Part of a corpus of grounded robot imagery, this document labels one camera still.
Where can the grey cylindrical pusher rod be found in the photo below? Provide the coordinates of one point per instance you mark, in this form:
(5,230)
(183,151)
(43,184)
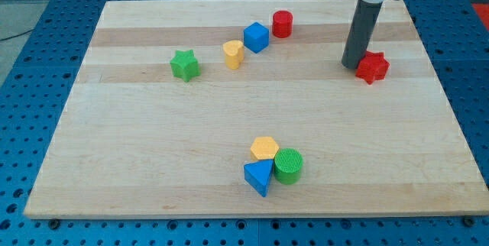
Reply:
(362,27)

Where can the yellow heart block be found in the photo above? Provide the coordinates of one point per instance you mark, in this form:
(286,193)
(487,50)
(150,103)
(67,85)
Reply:
(234,53)

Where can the green star block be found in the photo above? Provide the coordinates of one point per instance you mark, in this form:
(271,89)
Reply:
(185,65)

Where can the red star block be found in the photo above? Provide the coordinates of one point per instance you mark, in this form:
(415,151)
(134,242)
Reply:
(372,67)

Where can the yellow hexagon block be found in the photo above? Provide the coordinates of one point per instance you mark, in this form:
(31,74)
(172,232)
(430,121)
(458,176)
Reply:
(264,148)

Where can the blue triangle block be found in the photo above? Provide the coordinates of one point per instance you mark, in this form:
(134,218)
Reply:
(258,175)

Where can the green cylinder block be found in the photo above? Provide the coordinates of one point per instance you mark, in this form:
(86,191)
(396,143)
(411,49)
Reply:
(288,164)

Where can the blue cube block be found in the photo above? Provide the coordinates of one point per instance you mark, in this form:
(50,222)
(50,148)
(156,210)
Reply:
(256,37)

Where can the red cylinder block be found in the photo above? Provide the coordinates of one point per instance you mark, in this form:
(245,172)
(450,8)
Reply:
(282,24)

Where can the wooden board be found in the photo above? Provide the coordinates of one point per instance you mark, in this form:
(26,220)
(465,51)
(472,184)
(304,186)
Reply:
(133,141)

